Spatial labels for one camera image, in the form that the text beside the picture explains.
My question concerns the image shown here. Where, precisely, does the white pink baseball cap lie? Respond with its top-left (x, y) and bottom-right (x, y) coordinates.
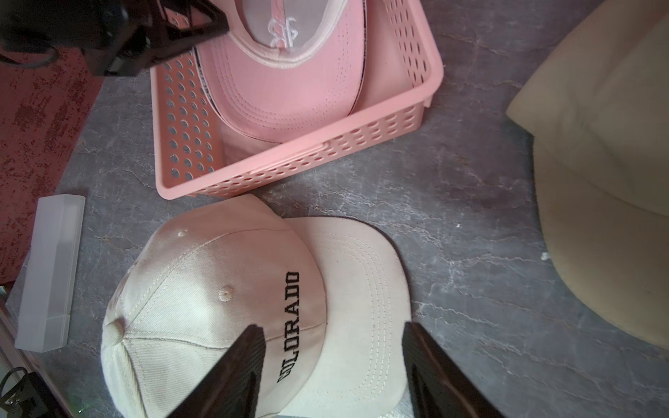
top-left (101, 194), bottom-right (411, 417)

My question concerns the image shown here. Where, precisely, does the pink plastic basket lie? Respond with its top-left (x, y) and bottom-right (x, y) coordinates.
top-left (151, 1), bottom-right (444, 200)

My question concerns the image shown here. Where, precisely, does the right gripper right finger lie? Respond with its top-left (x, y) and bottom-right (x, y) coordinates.
top-left (402, 322), bottom-right (503, 418)

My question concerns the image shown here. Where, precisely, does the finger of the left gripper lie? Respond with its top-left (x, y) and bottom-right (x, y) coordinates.
top-left (148, 0), bottom-right (229, 65)

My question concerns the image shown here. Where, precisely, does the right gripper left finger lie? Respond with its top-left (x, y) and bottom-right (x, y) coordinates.
top-left (169, 324), bottom-right (266, 418)

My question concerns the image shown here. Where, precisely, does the clear plastic sheet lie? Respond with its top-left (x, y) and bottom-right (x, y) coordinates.
top-left (14, 194), bottom-right (85, 353)

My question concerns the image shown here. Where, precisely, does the beige baseball cap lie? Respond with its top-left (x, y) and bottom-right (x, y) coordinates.
top-left (507, 1), bottom-right (668, 347)

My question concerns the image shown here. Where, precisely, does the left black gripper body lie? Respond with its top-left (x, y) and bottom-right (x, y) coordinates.
top-left (1, 0), bottom-right (157, 77)

